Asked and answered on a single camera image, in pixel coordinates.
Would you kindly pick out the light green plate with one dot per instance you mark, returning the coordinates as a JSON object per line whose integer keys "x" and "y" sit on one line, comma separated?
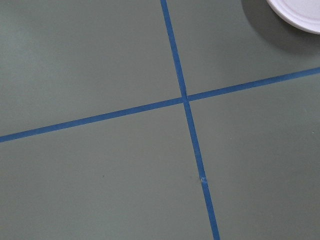
{"x": 302, "y": 14}

